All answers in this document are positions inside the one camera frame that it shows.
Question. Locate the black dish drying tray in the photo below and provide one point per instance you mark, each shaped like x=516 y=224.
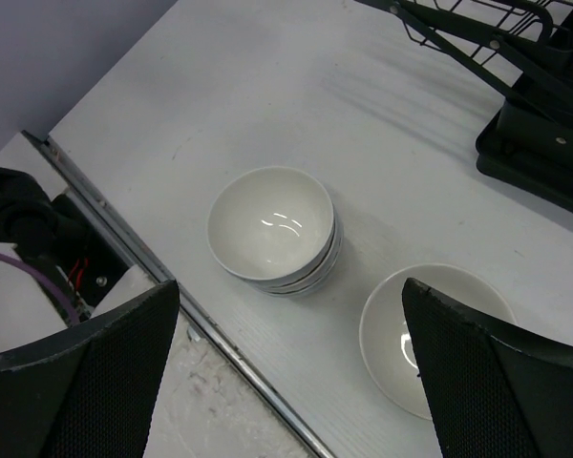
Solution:
x=529 y=151

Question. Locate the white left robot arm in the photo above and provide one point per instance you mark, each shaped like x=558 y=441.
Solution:
x=26 y=214

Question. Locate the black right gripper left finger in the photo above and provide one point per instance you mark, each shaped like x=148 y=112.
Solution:
x=90 y=390

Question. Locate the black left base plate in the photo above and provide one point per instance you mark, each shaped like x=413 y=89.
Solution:
x=84 y=269

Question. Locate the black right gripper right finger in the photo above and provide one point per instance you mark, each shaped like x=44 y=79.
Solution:
x=493 y=388

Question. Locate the black wire dish rack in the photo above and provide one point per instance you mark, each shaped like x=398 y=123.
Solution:
x=525 y=36

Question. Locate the beige floral bowl back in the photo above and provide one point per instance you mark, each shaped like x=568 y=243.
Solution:
x=384 y=338

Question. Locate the white bowl back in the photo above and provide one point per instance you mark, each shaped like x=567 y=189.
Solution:
x=270 y=224

